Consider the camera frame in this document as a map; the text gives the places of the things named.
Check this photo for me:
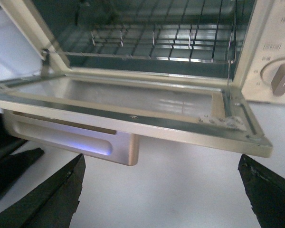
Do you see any wire oven rack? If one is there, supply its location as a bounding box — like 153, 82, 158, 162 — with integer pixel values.
56, 0, 242, 67

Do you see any glass oven door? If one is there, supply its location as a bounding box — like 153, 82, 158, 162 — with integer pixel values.
0, 74, 272, 166

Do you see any cream Toshiba toaster oven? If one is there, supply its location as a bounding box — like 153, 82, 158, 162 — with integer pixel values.
0, 0, 285, 104

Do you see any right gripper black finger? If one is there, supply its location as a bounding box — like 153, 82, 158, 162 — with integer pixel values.
0, 154, 86, 228
238, 154, 285, 228
0, 148, 45, 200
0, 114, 26, 160

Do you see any silver oven control knob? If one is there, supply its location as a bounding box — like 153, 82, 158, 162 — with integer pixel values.
271, 63, 285, 96

